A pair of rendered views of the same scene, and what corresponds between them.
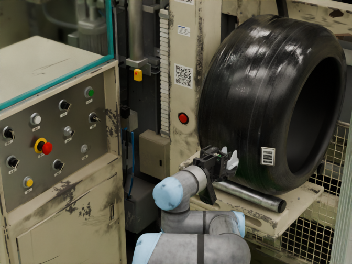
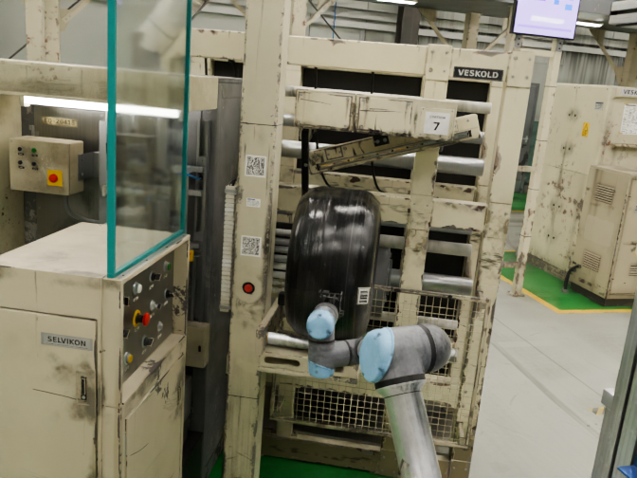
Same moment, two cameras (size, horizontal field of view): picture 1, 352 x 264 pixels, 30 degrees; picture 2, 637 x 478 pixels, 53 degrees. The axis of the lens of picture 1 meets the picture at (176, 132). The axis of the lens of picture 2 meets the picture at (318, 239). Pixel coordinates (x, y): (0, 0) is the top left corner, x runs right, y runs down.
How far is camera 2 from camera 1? 91 cm
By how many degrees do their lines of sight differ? 31
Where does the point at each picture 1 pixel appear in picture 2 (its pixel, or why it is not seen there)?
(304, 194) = not seen: hidden behind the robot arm
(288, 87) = (373, 234)
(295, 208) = not seen: hidden behind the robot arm
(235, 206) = not seen: hidden behind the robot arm
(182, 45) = (251, 216)
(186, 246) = (415, 331)
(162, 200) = (319, 329)
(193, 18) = (264, 190)
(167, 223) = (320, 354)
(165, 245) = (400, 333)
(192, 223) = (340, 350)
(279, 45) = (355, 203)
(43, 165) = (136, 340)
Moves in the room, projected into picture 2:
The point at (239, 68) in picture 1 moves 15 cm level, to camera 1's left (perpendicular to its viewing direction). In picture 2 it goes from (327, 223) to (286, 225)
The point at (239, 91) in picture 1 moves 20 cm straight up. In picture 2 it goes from (333, 242) to (338, 181)
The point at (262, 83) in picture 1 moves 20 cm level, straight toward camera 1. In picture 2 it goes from (353, 232) to (378, 248)
